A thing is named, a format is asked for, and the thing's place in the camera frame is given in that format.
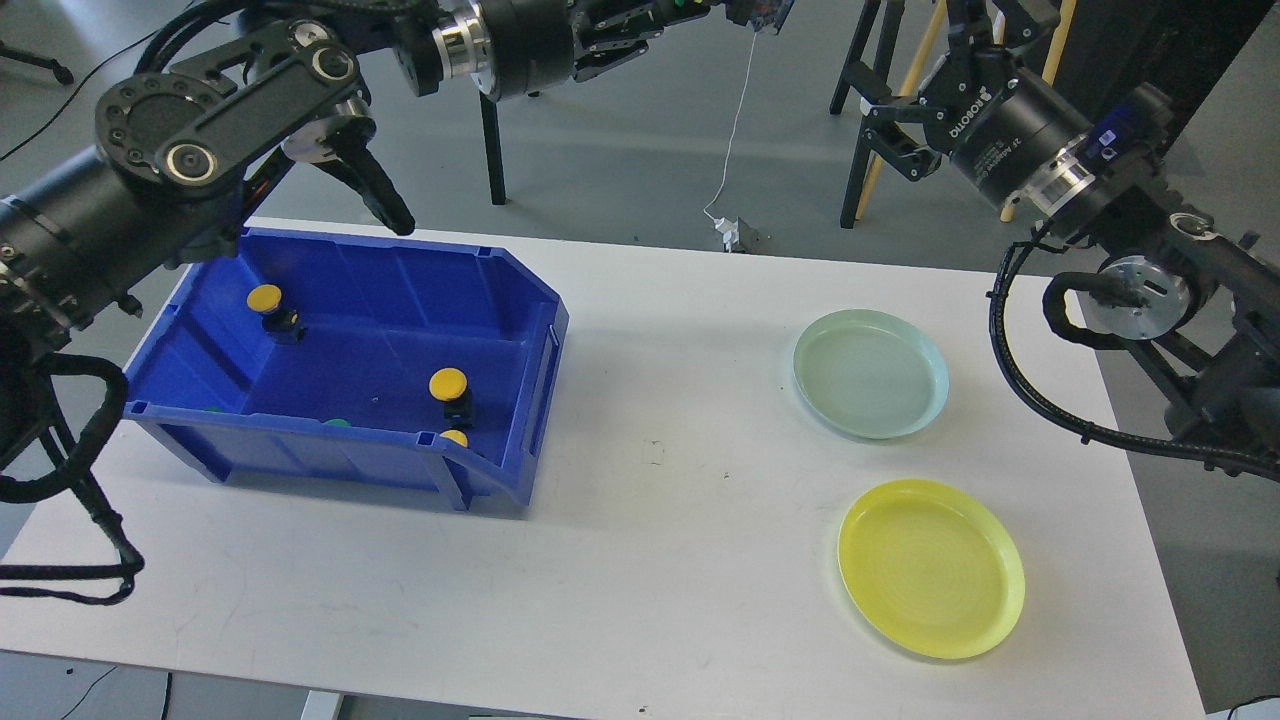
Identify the yellow plate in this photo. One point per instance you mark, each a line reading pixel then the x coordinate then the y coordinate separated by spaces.
pixel 931 569

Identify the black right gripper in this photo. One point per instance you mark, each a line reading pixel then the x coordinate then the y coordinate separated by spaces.
pixel 995 120

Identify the black tripod leg right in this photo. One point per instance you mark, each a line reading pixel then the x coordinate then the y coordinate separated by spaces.
pixel 865 71

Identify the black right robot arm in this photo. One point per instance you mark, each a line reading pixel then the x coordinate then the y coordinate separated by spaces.
pixel 1197 311

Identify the yellow push button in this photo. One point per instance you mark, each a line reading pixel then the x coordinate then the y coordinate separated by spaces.
pixel 451 388
pixel 281 323

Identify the yellow push button front edge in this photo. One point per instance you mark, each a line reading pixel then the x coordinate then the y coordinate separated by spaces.
pixel 456 436

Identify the black tripod stand left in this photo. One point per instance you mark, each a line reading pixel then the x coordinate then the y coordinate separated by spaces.
pixel 495 170

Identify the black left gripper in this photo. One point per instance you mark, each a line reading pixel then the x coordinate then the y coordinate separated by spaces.
pixel 530 44

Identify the blue plastic storage bin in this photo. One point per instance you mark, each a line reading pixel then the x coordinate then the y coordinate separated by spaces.
pixel 381 316

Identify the wooden easel legs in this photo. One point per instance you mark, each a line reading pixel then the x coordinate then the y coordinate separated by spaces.
pixel 980 107

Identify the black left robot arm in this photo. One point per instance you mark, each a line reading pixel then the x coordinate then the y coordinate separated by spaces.
pixel 187 147

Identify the light green plate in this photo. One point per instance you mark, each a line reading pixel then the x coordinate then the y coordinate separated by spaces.
pixel 870 375

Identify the black cabinet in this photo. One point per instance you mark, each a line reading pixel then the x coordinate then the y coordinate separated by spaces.
pixel 1183 48

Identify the white power adapter with cable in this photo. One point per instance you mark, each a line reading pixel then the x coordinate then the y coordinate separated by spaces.
pixel 730 230

